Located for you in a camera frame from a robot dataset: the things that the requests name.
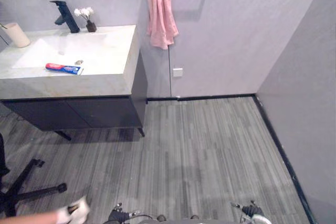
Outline dark vanity cabinet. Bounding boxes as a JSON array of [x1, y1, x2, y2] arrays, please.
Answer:
[[0, 50, 149, 141]]

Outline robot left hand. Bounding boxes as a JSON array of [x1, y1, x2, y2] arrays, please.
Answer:
[[107, 202, 141, 224]]

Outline pink hanging towel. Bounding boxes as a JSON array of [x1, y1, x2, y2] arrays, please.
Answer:
[[145, 0, 180, 50]]

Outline black office chair base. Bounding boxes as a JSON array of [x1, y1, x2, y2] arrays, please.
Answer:
[[0, 134, 68, 218]]

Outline black baseboard strip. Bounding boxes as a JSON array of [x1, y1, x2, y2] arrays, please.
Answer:
[[145, 93, 317, 224]]

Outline person's shoe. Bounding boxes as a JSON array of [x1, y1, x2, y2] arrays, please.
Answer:
[[56, 196, 91, 224]]

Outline red blue toothpaste tube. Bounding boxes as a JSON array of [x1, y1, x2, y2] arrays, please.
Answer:
[[45, 62, 85, 76]]

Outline beige cup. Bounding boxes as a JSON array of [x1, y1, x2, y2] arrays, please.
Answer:
[[3, 22, 31, 48]]

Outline person's leg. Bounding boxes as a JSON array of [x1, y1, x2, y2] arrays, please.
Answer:
[[0, 211, 61, 224]]

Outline black basin faucet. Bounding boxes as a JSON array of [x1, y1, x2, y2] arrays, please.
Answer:
[[49, 0, 80, 34]]

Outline white flowers in dark vase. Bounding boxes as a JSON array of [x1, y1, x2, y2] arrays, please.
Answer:
[[73, 7, 98, 33]]

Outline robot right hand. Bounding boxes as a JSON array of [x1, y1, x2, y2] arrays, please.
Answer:
[[230, 199, 265, 218]]

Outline white washbasin countertop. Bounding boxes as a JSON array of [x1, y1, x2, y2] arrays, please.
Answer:
[[0, 25, 140, 101]]

